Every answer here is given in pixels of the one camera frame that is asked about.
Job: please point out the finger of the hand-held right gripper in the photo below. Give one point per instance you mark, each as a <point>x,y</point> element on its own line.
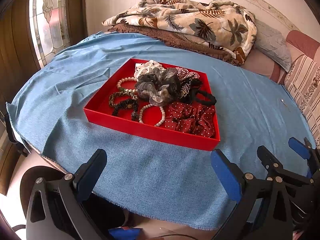
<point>298,147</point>
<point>268,160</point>

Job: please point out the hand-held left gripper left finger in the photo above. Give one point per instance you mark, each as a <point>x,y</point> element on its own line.
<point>87,180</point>

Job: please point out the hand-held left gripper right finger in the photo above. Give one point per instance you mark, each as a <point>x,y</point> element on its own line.
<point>225,175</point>

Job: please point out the red polka dot scrunchie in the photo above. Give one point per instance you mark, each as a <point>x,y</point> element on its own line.
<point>190,120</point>

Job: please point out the red jewelry box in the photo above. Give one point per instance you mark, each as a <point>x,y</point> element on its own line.
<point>150,132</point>

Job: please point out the black sparkly scrunchie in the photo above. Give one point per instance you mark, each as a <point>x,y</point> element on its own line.
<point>186,90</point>

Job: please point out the grey organza scrunchie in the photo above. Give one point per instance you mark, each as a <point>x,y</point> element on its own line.
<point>157,85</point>

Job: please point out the small silver pin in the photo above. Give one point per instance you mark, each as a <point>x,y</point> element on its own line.
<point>282,101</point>

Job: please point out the light blue cloth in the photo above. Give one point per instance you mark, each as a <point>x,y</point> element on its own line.
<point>150,175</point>

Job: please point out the striped sofa cushion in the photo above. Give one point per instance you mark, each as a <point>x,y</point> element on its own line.
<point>305,80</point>

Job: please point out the pink mattress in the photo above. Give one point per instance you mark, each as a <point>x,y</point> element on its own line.
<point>260,62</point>

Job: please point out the grey pillow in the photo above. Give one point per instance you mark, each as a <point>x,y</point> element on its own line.
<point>272,45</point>

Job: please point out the red patterned scrunchie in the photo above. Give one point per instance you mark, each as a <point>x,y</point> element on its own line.
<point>183,72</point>

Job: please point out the white dotted scrunchie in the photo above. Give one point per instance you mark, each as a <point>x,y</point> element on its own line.
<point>147,67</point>

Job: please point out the brown ruffled blanket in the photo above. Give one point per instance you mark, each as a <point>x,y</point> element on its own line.
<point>170,37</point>

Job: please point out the floral leaf blanket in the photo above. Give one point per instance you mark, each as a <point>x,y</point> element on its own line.
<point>200,17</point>

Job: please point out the stained glass window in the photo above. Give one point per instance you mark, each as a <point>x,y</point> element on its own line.
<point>50,17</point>

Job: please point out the wooden window frame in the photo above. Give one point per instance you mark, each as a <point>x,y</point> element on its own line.
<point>77,10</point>

